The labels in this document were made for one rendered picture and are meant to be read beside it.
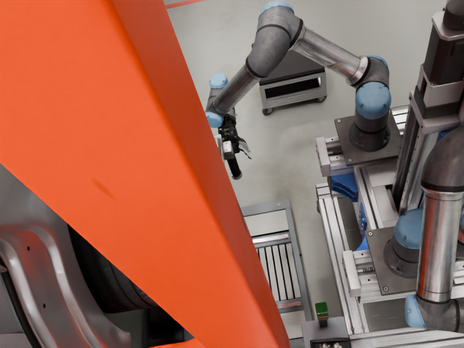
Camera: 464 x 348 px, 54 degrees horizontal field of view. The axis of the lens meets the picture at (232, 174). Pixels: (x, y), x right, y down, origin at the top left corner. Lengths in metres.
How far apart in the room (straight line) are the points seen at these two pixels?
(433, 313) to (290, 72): 1.85
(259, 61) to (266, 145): 1.38
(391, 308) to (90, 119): 1.89
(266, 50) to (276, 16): 0.13
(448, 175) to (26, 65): 0.86
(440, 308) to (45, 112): 0.98
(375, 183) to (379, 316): 0.63
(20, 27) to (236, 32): 3.30
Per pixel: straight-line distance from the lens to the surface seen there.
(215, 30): 3.66
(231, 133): 1.76
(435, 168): 1.04
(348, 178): 1.86
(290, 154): 2.76
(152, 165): 0.43
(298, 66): 2.75
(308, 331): 1.86
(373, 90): 1.64
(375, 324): 2.13
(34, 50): 0.34
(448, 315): 1.18
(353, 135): 1.75
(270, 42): 1.48
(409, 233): 1.36
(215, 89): 1.81
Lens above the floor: 2.26
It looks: 56 degrees down
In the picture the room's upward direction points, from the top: 20 degrees counter-clockwise
